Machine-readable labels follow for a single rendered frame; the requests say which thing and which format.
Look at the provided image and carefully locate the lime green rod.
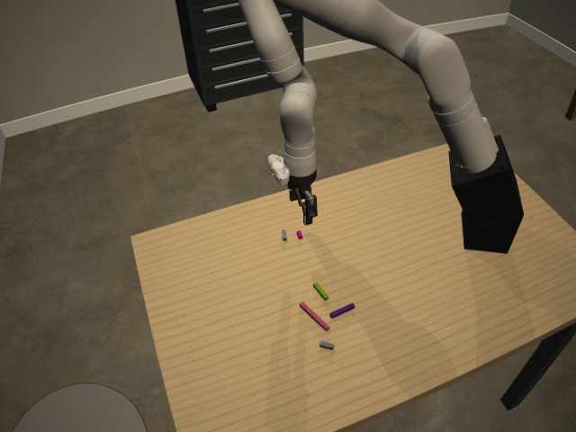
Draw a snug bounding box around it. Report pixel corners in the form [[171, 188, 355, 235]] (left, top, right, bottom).
[[313, 282, 329, 301]]

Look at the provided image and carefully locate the purple rod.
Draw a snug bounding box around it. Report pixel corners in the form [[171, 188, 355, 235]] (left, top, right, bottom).
[[329, 303, 355, 319]]

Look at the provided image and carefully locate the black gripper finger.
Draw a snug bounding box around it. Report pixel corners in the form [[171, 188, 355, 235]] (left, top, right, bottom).
[[294, 188, 318, 226], [288, 184, 298, 202]]

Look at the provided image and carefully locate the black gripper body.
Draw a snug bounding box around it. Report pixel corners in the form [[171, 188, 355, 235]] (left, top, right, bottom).
[[288, 168, 317, 199]]

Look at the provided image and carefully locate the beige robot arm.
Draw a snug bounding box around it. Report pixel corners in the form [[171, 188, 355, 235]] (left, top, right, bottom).
[[238, 0, 499, 185]]

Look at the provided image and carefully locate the pink rod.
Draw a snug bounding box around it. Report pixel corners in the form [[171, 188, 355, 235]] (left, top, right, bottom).
[[300, 302, 329, 331]]

